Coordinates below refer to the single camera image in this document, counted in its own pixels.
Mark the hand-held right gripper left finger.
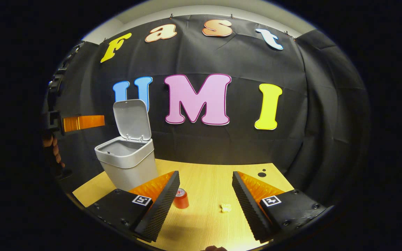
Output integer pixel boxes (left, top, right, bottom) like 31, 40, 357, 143
86, 171, 180, 243

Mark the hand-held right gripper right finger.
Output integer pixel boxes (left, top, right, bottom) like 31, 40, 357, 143
232, 171, 327, 244

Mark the red pop can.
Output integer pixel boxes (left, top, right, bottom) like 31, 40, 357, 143
173, 188, 189, 209

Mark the white desktop garbage bin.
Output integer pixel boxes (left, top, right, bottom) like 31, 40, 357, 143
95, 99, 158, 191

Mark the wooden desktop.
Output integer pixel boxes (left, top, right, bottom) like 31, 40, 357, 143
73, 159, 296, 251

